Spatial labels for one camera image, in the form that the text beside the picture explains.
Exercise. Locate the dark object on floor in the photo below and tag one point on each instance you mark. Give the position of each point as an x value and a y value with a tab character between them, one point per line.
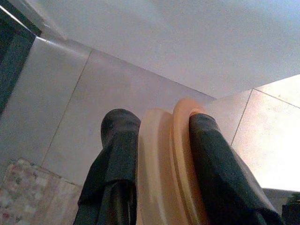
293	211

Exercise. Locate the dark green door panel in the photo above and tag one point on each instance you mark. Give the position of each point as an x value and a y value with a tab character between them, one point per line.
11	58

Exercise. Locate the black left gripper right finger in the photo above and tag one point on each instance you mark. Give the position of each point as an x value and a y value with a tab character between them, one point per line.
215	168

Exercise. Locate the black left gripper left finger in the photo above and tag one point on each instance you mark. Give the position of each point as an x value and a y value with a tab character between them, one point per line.
117	152

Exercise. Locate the floral patterned floor mat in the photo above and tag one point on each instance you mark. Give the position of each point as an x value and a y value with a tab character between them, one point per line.
28	199

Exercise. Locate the white appliance panel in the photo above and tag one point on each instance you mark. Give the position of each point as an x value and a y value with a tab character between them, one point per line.
187	35

